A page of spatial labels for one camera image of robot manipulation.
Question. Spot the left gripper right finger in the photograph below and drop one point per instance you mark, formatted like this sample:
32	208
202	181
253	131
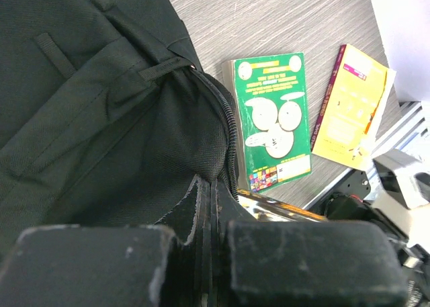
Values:
341	263

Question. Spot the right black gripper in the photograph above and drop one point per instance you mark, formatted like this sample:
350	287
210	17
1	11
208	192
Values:
413	258

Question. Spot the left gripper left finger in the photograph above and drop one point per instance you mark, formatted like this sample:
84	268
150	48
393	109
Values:
165	264

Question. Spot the black student backpack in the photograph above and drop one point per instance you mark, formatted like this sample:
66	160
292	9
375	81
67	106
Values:
106	114

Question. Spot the green coin book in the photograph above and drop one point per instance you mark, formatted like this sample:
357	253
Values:
272	118

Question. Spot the orange paperback book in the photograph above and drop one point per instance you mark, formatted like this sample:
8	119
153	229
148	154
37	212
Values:
352	109

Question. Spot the colourful treehouse paperback book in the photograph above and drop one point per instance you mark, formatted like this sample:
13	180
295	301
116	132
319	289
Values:
266	209

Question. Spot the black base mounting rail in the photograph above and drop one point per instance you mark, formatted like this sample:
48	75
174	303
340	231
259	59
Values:
352	182

